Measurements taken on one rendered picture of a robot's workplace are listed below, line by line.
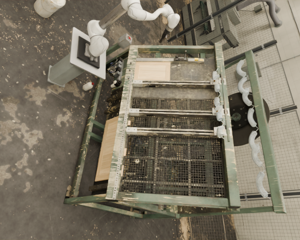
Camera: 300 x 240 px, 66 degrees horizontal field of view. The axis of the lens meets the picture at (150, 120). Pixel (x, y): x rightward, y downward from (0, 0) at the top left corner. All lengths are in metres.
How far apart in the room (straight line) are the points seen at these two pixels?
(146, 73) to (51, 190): 1.92
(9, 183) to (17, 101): 0.93
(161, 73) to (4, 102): 1.93
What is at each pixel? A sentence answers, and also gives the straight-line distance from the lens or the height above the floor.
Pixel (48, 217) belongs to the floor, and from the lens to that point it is 3.08.
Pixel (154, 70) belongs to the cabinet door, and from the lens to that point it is 3.24.
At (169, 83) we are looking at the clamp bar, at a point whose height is 1.32.
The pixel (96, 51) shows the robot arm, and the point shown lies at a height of 0.92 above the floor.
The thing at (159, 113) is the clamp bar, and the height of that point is 1.23.
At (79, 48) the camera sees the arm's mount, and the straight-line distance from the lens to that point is 2.89.
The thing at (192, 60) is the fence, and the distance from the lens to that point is 3.34.
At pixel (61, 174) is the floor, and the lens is 3.17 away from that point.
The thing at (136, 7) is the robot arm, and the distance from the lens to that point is 2.53.
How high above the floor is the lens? 2.71
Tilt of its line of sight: 35 degrees down
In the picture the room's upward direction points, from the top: 71 degrees clockwise
